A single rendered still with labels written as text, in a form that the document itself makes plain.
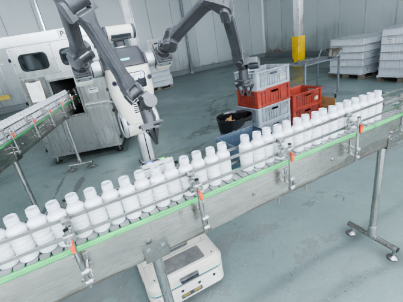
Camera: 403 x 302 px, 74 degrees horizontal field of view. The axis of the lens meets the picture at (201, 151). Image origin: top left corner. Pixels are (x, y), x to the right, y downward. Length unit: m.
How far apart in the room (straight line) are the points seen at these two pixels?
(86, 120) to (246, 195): 3.82
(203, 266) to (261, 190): 0.80
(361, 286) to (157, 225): 1.47
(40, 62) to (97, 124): 1.18
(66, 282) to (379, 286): 1.79
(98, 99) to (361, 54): 6.25
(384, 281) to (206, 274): 1.12
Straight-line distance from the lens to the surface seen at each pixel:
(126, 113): 1.53
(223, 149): 1.11
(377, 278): 2.22
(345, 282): 2.14
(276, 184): 1.31
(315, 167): 1.46
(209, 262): 1.89
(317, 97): 4.35
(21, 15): 13.05
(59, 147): 5.01
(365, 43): 8.04
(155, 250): 1.13
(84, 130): 4.80
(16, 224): 1.03
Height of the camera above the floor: 1.58
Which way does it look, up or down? 23 degrees down
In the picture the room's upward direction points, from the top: 9 degrees counter-clockwise
